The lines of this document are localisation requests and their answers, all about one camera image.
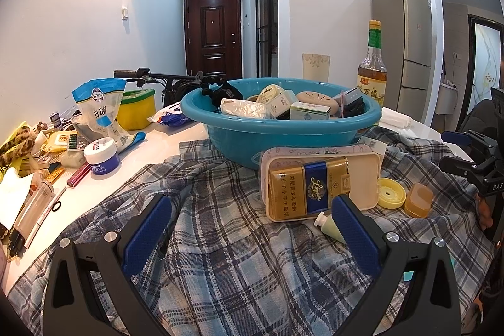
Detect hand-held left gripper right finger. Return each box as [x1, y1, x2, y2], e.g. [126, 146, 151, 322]
[332, 194, 462, 336]

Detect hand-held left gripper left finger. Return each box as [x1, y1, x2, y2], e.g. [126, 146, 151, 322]
[43, 193, 173, 336]

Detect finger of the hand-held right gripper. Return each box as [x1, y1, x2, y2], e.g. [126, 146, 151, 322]
[438, 156, 483, 179]
[441, 129, 491, 156]

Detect pale green tube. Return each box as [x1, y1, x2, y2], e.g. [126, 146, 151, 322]
[314, 211, 349, 244]

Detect beige plastic case tray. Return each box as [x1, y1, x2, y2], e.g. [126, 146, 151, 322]
[259, 152, 382, 211]

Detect orange small jar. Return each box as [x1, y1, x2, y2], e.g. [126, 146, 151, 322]
[404, 182, 434, 219]

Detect gold blue carton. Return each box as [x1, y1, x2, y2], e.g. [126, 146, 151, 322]
[268, 157, 351, 222]

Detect blue plastic basin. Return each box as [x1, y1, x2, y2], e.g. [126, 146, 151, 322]
[180, 78, 382, 170]

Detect person's right hand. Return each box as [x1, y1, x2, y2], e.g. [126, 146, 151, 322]
[474, 190, 495, 230]

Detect white sink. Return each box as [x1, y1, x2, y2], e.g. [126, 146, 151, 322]
[435, 82, 457, 114]

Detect yellow round lid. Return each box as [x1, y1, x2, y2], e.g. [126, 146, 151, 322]
[377, 179, 407, 208]

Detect folded white tissues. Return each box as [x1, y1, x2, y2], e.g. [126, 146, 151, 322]
[380, 108, 412, 129]

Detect decorated glass door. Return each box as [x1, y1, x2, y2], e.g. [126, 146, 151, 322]
[468, 14, 504, 112]

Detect white jar blue label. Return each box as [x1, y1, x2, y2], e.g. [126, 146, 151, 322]
[83, 138, 121, 179]

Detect red cosmetic tube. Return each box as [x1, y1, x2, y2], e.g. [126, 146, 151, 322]
[67, 164, 91, 187]

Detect glass bottle yellow label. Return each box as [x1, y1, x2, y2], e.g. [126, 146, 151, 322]
[356, 20, 388, 126]

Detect blue plaid cloth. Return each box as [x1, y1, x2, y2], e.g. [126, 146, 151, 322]
[8, 125, 497, 336]

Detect black hair clip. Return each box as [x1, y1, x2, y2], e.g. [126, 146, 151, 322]
[342, 100, 369, 119]

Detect grey refrigerator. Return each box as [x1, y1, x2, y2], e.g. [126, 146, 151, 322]
[371, 0, 434, 124]

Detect blue white plastic packet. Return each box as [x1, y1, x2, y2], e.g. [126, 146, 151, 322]
[147, 102, 193, 127]

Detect yellow tub green lid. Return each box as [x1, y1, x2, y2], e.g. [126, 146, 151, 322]
[117, 88, 156, 131]

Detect white green flat box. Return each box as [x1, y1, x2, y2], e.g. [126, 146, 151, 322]
[290, 102, 332, 121]

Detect blue white sugar bag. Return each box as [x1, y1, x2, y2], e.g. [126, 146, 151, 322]
[72, 78, 147, 155]

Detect beige vented case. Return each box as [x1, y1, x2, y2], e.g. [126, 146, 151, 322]
[296, 91, 340, 117]

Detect white square box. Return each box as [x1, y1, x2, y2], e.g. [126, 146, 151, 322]
[266, 89, 299, 120]

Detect leopard print cloth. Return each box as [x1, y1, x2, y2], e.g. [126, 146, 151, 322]
[0, 125, 34, 167]

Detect white wet wipes pack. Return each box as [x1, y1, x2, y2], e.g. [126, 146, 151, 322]
[220, 98, 267, 120]

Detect beige round tin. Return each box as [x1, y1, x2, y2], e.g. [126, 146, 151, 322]
[256, 84, 285, 104]

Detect brown entrance door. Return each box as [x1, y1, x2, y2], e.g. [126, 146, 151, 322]
[183, 0, 242, 79]

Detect black framed glass door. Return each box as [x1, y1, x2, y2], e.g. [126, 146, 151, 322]
[251, 0, 278, 79]

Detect black bicycle handlebar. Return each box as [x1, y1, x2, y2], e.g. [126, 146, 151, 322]
[113, 66, 237, 108]

